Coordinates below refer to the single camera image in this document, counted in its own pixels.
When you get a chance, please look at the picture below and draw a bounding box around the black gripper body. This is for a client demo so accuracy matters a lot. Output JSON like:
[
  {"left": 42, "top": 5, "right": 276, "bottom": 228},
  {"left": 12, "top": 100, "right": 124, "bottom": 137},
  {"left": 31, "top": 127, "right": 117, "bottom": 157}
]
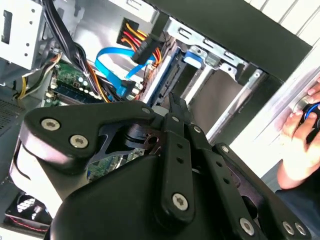
[{"left": 49, "top": 154, "right": 241, "bottom": 240}]

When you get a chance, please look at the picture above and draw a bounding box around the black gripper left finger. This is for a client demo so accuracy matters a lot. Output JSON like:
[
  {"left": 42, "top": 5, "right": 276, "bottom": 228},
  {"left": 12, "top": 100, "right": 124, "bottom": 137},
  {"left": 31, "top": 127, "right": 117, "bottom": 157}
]
[{"left": 19, "top": 92, "right": 197, "bottom": 220}]

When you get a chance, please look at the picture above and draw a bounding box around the person's bare hand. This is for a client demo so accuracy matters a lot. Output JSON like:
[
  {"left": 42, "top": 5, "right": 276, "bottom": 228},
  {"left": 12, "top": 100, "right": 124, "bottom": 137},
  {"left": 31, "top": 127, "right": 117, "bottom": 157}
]
[{"left": 282, "top": 77, "right": 320, "bottom": 165}]

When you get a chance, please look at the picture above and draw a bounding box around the blue data wire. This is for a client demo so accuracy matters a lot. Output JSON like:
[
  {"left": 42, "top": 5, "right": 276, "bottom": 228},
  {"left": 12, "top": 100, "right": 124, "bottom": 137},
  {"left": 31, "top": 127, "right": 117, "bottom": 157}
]
[{"left": 94, "top": 46, "right": 157, "bottom": 97}]

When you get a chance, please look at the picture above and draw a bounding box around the round black tool blue ring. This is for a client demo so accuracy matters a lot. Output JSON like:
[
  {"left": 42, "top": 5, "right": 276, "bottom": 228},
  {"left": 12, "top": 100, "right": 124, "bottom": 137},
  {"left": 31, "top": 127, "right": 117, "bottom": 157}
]
[{"left": 298, "top": 101, "right": 320, "bottom": 145}]

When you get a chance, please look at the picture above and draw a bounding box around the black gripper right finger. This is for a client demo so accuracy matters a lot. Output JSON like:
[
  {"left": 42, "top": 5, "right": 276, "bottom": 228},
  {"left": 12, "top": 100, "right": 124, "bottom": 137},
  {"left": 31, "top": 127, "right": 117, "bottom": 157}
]
[{"left": 174, "top": 97, "right": 313, "bottom": 240}]

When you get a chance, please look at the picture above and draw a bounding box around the coloured power wire black connector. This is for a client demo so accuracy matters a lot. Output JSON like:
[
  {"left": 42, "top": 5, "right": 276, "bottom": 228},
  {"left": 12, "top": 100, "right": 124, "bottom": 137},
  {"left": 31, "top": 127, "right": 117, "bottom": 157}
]
[{"left": 116, "top": 21, "right": 165, "bottom": 68}]

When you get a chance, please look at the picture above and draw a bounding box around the hard disk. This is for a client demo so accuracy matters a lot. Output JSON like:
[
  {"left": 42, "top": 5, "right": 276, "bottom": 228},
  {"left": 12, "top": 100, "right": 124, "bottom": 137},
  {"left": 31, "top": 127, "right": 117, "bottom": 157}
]
[{"left": 142, "top": 46, "right": 203, "bottom": 107}]

